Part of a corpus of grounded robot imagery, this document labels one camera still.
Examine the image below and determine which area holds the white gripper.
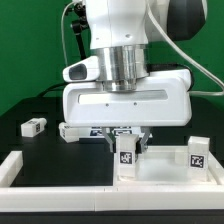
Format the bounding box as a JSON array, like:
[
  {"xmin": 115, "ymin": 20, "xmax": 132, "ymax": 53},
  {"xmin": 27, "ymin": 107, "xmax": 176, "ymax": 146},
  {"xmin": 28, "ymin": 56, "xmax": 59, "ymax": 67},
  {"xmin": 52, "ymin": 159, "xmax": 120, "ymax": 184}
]
[{"xmin": 63, "ymin": 56, "xmax": 192, "ymax": 153}]

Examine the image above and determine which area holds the white square tabletop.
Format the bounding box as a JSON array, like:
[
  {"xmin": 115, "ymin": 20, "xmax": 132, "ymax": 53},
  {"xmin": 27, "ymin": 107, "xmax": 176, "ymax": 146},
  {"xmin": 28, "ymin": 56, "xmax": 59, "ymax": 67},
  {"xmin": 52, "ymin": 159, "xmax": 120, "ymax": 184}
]
[{"xmin": 113, "ymin": 145, "xmax": 224, "ymax": 187}]

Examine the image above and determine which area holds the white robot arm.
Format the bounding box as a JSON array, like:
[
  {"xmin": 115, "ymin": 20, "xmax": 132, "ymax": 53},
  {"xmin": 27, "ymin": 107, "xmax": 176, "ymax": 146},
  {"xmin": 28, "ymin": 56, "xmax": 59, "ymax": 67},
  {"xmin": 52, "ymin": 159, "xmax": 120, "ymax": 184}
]
[{"xmin": 63, "ymin": 0, "xmax": 207, "ymax": 136}]

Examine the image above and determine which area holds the white marker tag sheet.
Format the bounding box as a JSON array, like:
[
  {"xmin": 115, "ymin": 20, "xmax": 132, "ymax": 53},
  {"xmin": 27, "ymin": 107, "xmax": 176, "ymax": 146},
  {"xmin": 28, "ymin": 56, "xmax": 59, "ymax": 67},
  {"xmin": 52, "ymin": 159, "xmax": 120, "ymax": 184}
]
[{"xmin": 78, "ymin": 126, "xmax": 144, "ymax": 138}]

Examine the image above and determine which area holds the white U-shaped obstacle fence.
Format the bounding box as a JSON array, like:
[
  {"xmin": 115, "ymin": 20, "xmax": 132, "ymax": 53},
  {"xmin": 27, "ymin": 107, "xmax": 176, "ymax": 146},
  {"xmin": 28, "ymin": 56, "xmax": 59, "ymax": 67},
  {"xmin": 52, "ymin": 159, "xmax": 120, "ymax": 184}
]
[{"xmin": 0, "ymin": 151, "xmax": 224, "ymax": 212}]

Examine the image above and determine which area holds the black cable at base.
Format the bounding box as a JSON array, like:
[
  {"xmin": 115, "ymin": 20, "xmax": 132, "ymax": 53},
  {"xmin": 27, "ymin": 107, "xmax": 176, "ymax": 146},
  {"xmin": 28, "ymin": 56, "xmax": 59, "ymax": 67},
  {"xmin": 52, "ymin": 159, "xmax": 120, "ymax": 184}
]
[{"xmin": 36, "ymin": 82, "xmax": 68, "ymax": 98}]

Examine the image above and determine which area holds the grey cable right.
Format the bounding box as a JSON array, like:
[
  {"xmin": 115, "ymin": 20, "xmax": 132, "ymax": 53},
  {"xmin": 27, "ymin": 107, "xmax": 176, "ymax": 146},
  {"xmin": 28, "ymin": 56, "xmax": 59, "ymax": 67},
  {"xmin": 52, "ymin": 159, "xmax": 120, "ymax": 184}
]
[{"xmin": 144, "ymin": 0, "xmax": 224, "ymax": 98}]

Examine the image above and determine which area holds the grey cable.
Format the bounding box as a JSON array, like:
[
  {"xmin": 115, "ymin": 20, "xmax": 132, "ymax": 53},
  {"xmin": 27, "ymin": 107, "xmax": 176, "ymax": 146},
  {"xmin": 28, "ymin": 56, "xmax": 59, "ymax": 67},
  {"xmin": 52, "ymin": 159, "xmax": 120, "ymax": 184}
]
[
  {"xmin": 144, "ymin": 0, "xmax": 224, "ymax": 98},
  {"xmin": 60, "ymin": 0, "xmax": 83, "ymax": 68}
]

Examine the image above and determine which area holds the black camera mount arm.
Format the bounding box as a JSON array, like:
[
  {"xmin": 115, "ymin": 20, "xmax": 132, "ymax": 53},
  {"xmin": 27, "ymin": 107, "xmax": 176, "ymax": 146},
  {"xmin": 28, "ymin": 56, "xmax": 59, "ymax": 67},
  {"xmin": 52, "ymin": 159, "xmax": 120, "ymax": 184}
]
[{"xmin": 71, "ymin": 3, "xmax": 89, "ymax": 60}]

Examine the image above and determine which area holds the grey cable left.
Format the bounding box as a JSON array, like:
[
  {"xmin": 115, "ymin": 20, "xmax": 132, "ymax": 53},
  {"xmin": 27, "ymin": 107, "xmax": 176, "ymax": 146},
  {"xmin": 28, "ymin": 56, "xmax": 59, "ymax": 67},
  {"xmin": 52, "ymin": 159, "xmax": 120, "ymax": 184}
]
[{"xmin": 60, "ymin": 0, "xmax": 83, "ymax": 68}]

